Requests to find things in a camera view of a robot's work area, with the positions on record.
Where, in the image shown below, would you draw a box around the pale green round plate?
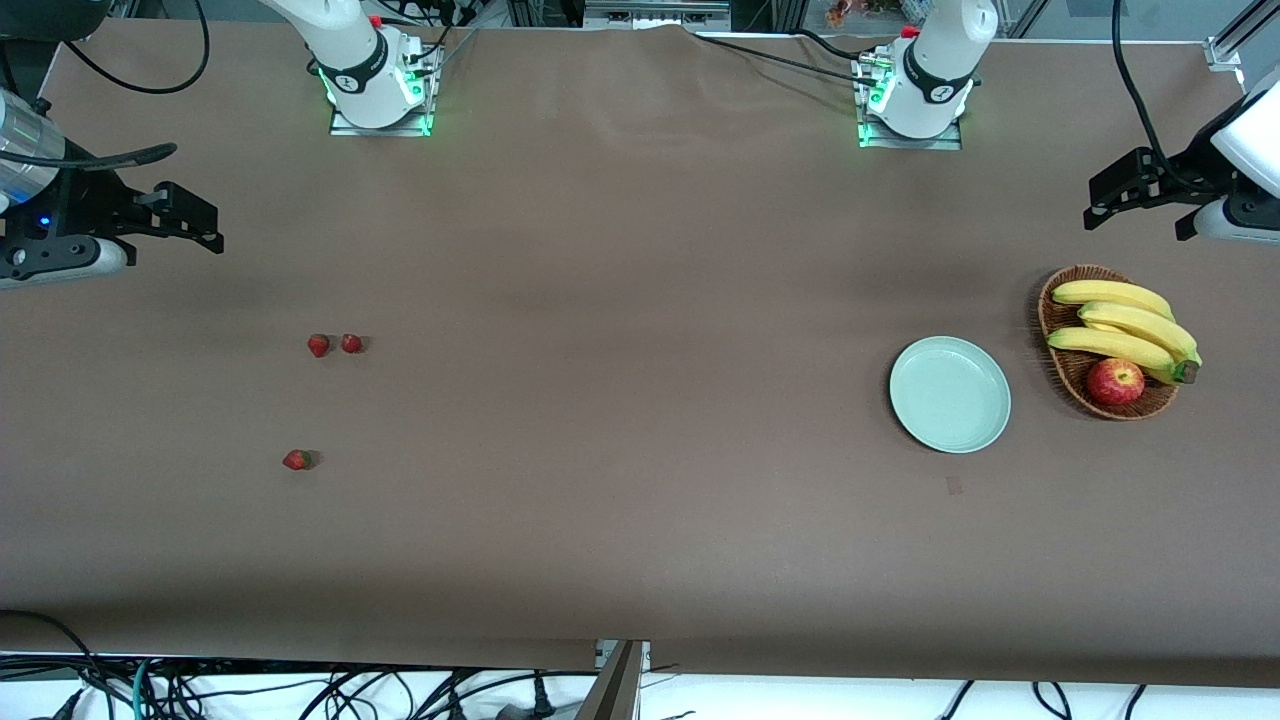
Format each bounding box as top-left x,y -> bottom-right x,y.
889,336 -> 1012,455

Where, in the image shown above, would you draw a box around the yellow banana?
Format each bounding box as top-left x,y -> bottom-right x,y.
1046,326 -> 1199,386
1051,280 -> 1176,323
1077,301 -> 1201,363

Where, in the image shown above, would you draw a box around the red apple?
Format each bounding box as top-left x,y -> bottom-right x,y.
1087,358 -> 1146,407

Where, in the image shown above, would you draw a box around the brown wicker basket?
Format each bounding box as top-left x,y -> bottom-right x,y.
1037,264 -> 1181,422

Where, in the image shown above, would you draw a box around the orange colourful background items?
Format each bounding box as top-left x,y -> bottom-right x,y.
825,0 -> 907,27

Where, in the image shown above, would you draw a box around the table cover sheet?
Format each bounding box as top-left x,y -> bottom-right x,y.
0,20 -> 1280,691

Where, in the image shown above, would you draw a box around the grey background device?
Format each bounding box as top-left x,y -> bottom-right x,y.
583,0 -> 732,31

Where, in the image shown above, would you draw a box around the aluminium frame profile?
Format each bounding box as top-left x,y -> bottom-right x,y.
1204,0 -> 1280,73

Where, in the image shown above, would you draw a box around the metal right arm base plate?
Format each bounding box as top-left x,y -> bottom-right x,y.
328,40 -> 437,138

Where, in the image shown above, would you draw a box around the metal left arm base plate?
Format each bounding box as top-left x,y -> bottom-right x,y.
856,50 -> 964,151

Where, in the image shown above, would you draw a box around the short black table cable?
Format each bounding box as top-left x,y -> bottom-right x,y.
790,28 -> 866,61

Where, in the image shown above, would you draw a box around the long black table cable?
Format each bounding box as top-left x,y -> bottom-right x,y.
690,33 -> 881,87

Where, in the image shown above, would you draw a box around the black looped floor cable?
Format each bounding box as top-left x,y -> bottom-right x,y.
0,608 -> 107,720

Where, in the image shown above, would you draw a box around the table frame post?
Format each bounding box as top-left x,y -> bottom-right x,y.
575,640 -> 652,720

